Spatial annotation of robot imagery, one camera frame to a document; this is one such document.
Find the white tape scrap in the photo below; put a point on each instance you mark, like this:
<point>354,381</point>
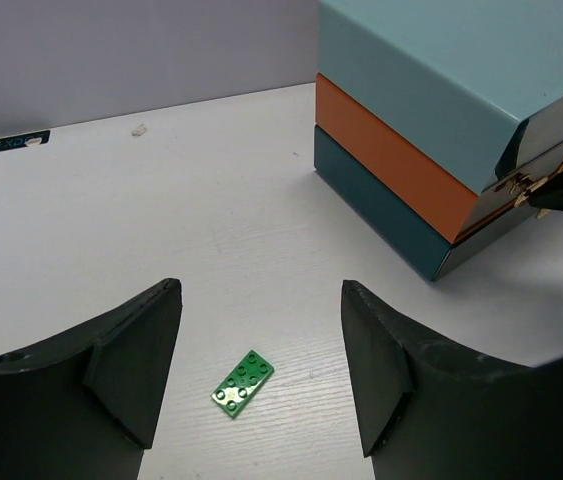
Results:
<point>139,131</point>

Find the gold drawer knob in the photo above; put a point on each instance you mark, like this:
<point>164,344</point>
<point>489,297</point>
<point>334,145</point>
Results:
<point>520,186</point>

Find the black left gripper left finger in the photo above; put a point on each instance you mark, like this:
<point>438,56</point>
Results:
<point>85,403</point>

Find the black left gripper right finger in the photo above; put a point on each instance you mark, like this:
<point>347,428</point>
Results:
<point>429,407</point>

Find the green lego plate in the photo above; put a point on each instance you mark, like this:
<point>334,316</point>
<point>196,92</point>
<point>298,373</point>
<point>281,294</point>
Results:
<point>241,385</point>

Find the teal orange drawer cabinet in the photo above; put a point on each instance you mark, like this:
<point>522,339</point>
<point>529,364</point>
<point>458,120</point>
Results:
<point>416,102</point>

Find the blue table corner label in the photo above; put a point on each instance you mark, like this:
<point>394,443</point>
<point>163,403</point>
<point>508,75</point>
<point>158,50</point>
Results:
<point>24,140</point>

